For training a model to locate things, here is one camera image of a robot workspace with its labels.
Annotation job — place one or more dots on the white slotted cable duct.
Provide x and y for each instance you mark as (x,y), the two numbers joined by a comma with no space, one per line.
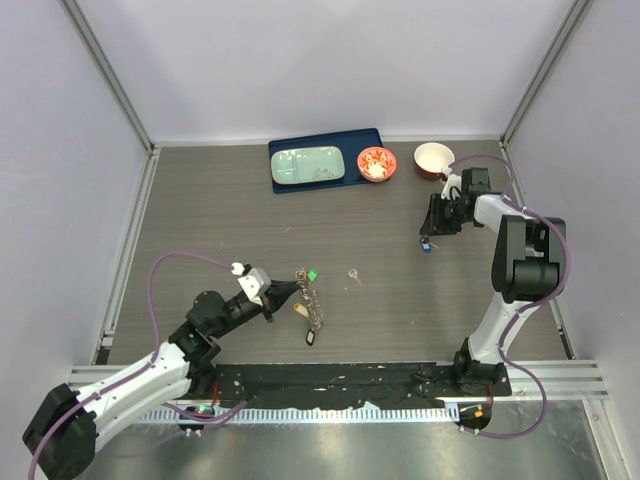
(367,414)

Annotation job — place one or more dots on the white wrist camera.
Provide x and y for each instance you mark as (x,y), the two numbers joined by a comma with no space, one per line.
(452,184)
(253,281)

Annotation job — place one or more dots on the key with blue tag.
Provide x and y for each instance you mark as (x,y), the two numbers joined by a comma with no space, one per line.
(426,245)

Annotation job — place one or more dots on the right aluminium frame post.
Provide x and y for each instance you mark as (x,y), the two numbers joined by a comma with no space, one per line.
(568,26)

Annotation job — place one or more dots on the silver key with ring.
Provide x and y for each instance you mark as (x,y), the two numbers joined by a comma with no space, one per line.
(353,274)

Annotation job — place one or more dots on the red cup white inside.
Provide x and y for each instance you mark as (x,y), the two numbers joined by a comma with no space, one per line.
(432,158)

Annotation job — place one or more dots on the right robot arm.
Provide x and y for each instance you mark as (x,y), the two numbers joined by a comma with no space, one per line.
(529,266)

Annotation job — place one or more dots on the left aluminium frame post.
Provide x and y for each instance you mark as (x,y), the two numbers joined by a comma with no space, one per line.
(80,23)

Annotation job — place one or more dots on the light green rectangular plate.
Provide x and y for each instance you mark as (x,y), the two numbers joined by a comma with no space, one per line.
(307,165)

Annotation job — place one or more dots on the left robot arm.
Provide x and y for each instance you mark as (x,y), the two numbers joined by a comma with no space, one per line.
(72,425)

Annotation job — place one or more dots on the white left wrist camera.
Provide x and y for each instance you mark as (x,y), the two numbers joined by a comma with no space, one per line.
(253,281)

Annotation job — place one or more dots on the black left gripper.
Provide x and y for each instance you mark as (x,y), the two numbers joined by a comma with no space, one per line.
(275,295)

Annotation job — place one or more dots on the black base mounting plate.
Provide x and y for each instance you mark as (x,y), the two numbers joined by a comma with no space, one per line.
(338,386)

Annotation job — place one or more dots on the metal key organizer with rings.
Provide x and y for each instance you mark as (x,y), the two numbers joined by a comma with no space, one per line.
(311,304)

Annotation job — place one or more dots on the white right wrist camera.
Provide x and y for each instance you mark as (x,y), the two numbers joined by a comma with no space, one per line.
(452,184)

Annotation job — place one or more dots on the dark blue tray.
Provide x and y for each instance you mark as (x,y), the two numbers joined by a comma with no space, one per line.
(351,143)

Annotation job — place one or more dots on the aluminium frame post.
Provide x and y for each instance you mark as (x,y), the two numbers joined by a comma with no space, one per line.
(568,26)
(80,23)

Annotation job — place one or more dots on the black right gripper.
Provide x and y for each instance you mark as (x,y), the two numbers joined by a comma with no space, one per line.
(434,223)

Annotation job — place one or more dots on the orange patterned small bowl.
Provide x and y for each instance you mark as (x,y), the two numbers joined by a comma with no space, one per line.
(377,164)

